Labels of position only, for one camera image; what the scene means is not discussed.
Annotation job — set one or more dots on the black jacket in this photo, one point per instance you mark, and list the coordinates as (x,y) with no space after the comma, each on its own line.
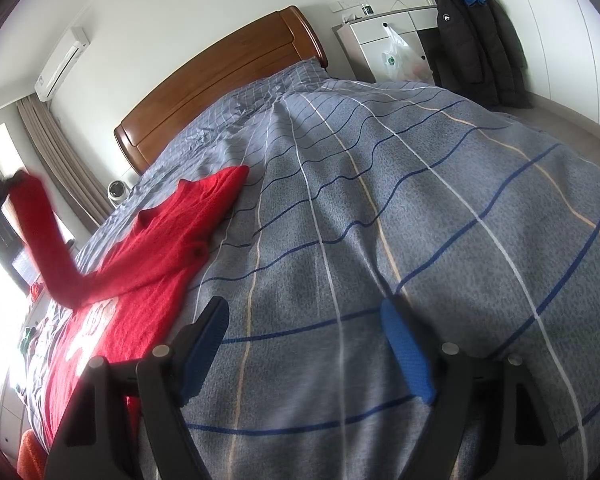
(475,50)

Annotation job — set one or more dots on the white air conditioner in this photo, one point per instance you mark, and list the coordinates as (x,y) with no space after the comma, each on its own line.
(60,65)

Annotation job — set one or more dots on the orange fuzzy cloth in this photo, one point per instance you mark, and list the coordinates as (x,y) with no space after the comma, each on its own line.
(30,455)

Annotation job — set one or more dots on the clear bottle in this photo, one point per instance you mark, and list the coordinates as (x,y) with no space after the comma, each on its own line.
(365,6)

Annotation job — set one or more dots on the white wall sockets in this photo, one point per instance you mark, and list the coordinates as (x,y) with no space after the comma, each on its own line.
(345,3)

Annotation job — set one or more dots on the white window bench with drawers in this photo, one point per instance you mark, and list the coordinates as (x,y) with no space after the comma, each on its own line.
(10,410)

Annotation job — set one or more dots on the white plastic bag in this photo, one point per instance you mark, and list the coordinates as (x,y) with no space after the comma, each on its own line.
(400,60)

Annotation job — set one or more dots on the red cloth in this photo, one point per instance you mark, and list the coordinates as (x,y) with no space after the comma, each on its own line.
(35,289)

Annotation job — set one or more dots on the wooden headboard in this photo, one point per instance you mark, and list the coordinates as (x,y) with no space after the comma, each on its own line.
(205,85)

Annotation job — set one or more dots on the white cabinet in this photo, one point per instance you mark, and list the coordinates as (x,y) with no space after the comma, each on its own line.
(370,35)

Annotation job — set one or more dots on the window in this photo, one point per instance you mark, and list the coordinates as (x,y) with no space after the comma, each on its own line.
(0,245)

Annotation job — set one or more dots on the small white fan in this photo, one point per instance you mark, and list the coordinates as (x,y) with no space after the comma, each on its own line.
(117,192)

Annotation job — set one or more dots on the red knitted sweater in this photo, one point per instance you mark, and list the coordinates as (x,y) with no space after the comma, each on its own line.
(170,240)

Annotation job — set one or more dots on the bed with grey checked cover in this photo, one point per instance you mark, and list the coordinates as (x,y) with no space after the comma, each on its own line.
(380,210)

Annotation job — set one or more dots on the brown curtain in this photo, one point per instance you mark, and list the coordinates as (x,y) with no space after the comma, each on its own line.
(65,165)

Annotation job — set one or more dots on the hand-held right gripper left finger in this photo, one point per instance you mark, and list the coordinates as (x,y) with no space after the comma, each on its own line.
(205,350)

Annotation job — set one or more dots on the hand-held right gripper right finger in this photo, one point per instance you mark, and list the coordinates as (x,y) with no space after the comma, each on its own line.
(410,355)

